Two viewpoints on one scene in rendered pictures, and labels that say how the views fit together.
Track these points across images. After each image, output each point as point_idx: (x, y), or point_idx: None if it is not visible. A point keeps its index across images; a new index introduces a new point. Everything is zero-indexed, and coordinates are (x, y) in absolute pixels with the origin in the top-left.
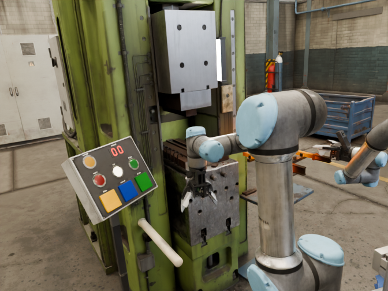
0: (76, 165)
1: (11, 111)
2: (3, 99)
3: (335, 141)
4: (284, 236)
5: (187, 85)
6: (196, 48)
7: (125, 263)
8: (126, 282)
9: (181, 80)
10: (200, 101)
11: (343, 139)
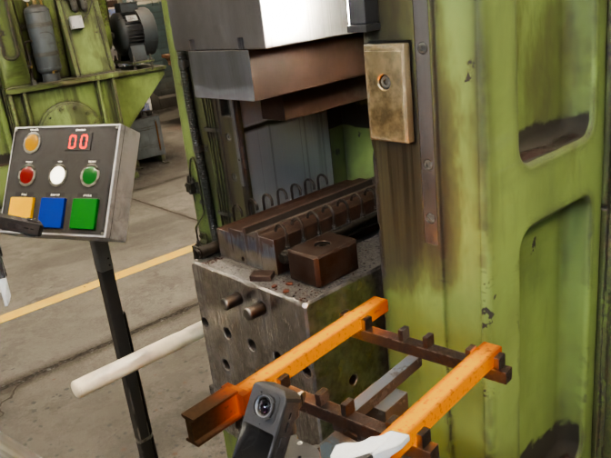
0: (15, 141)
1: None
2: None
3: (357, 454)
4: None
5: (198, 31)
6: None
7: (117, 344)
8: (124, 377)
9: (186, 17)
10: (229, 82)
11: (241, 431)
